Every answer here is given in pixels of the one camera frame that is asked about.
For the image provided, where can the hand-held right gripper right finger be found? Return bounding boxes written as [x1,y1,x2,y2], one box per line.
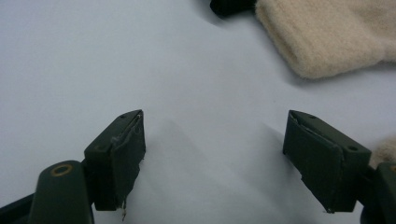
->
[282,109,372,215]

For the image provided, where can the beige knit glove orange fingertips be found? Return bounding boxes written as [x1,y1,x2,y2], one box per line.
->
[255,0,396,79]
[369,135,396,171]

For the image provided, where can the black glove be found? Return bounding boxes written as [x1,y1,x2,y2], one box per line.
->
[209,0,258,17]

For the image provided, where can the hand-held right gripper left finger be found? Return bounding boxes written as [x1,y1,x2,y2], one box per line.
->
[83,109,147,212]

